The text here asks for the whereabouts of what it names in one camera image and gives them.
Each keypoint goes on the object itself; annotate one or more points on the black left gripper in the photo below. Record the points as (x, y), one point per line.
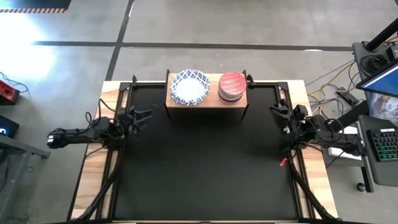
(126, 119)

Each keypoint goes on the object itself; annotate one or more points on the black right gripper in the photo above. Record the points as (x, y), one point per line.
(289, 121)

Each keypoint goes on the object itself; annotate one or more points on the red zigzag patterned bowl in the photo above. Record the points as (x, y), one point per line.
(232, 83)

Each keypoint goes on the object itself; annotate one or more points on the blue patterned paper bowl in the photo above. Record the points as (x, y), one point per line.
(189, 88)

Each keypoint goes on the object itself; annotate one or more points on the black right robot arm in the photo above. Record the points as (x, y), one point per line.
(339, 140)

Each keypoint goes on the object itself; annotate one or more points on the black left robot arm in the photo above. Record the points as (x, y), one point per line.
(74, 135)

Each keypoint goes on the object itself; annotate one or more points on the red tag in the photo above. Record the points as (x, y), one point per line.
(283, 162)

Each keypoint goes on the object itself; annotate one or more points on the black power strip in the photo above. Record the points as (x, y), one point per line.
(346, 98)

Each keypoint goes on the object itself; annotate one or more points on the white box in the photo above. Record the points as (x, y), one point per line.
(337, 152)

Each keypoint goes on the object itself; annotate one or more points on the black stand leg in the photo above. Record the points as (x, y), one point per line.
(354, 113)

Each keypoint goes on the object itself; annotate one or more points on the black table mat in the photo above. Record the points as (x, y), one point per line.
(202, 171)

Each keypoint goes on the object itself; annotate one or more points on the grey monitor stand base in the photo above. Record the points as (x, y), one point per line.
(360, 51)

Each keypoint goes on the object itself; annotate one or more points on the clear plastic bag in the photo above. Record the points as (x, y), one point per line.
(387, 109)

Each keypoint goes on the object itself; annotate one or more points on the computer monitor with blue screen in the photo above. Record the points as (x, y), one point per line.
(384, 82)

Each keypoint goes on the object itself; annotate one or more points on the black caster wheel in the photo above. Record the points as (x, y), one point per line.
(361, 187)

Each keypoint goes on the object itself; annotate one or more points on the backlit black keyboard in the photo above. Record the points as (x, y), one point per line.
(385, 144)

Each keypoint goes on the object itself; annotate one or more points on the grey side cart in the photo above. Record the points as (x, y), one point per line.
(385, 174)

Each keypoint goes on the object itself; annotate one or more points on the black round pole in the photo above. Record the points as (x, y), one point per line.
(382, 36)

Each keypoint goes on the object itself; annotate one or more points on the black device with blue light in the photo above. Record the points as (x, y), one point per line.
(7, 127)

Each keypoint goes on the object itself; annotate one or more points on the red tool case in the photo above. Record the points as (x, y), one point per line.
(8, 93)

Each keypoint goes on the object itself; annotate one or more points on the grey desk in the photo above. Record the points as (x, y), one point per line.
(12, 174)

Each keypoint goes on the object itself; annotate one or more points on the wooden shelf with black frame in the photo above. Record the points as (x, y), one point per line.
(214, 93)

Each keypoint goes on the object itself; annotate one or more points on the black metal rig frame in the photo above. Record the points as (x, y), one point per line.
(102, 193)

